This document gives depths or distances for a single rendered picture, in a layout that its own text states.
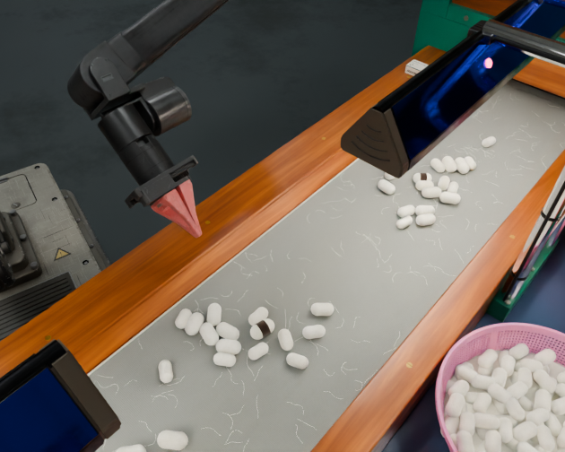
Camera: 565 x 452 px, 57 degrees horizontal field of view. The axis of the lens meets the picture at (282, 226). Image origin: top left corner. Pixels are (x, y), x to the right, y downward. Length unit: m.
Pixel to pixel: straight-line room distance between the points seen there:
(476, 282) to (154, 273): 0.50
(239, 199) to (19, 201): 0.73
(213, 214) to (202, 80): 1.90
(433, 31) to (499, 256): 0.69
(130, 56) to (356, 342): 0.51
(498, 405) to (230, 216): 0.50
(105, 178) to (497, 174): 1.59
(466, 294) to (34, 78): 2.56
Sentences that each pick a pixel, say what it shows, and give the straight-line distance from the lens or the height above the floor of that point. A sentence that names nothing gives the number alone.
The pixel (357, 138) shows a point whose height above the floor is 1.07.
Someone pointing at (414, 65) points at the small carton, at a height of 0.79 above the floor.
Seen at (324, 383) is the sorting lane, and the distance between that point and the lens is 0.75.
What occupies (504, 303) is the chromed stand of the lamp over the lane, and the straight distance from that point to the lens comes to 0.91.
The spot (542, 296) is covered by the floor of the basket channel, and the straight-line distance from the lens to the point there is 1.00.
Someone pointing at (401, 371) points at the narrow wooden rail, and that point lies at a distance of 0.74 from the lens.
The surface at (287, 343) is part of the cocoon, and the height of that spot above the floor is 0.76.
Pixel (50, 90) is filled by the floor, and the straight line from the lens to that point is 2.89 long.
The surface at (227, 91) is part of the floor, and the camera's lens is 2.66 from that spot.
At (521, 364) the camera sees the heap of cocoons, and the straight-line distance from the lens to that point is 0.83.
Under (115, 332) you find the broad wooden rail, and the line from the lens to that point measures 0.80.
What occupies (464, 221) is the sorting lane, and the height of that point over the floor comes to 0.74.
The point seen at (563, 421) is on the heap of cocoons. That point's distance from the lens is 0.83.
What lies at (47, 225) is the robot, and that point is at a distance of 1.41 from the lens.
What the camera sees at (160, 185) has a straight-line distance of 0.72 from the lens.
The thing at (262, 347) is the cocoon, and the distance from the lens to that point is 0.75.
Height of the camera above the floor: 1.40
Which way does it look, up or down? 47 degrees down
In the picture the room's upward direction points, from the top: straight up
